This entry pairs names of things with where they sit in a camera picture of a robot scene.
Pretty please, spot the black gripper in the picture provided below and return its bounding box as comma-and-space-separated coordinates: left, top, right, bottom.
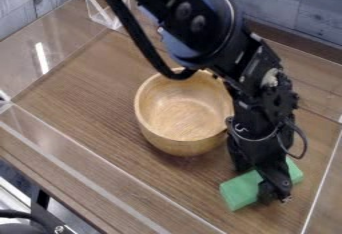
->
224, 91, 309, 206

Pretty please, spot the green foam block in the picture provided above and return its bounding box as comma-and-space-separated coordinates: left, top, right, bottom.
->
217, 156, 305, 212

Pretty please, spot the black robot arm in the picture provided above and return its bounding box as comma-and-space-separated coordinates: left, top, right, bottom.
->
104, 0, 305, 203

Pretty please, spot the wooden bowl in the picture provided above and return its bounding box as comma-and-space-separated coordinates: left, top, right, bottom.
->
133, 71, 233, 157

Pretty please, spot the black table frame bracket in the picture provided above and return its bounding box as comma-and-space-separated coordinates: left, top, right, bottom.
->
30, 188, 88, 234

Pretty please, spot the black cable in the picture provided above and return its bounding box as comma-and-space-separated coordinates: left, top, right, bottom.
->
0, 207, 34, 234

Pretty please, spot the clear acrylic corner bracket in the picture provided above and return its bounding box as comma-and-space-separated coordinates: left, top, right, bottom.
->
85, 0, 122, 30

